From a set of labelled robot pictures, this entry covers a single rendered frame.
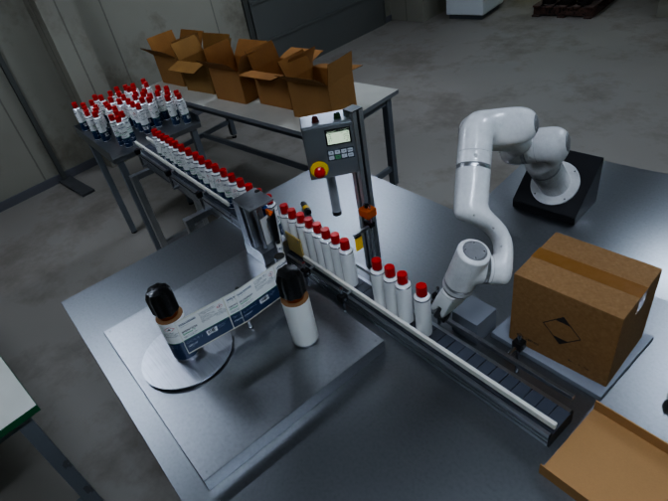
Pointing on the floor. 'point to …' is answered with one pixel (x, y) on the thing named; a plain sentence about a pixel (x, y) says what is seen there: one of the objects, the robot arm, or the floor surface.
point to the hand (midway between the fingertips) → (442, 314)
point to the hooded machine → (471, 8)
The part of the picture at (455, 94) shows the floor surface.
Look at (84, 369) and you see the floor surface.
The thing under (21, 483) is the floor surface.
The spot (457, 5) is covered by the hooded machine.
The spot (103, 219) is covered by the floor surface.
